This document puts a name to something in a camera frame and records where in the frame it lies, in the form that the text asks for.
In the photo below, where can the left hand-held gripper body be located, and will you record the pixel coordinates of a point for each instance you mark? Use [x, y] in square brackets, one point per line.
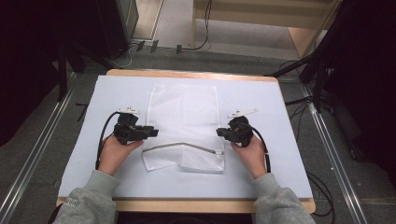
[126, 130]

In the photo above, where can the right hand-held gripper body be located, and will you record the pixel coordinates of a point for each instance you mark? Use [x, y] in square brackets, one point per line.
[241, 132]

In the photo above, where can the white mesh laundry bag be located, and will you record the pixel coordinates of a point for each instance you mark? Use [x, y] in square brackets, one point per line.
[183, 109]

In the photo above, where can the person's left hand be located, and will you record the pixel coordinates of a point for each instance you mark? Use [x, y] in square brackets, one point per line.
[113, 154]

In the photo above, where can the person's right hand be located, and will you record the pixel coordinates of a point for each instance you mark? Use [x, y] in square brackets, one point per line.
[252, 158]

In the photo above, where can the white table mat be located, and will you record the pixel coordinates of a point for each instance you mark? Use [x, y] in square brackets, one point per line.
[124, 93]

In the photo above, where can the wooden table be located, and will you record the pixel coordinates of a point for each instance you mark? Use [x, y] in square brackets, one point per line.
[186, 206]

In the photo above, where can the black metal stand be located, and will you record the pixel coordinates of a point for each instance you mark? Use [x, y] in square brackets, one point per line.
[62, 77]
[317, 84]

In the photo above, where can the dark cabinet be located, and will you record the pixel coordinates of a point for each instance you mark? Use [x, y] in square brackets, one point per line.
[112, 25]

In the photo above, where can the light wooden shelf unit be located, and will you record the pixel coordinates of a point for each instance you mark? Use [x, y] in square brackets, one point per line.
[299, 40]

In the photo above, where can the dark curtain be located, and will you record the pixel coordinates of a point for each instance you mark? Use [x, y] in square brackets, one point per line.
[25, 62]
[367, 77]

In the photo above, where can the metal floor rail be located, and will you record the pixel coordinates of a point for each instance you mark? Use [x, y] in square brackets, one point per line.
[336, 168]
[31, 168]

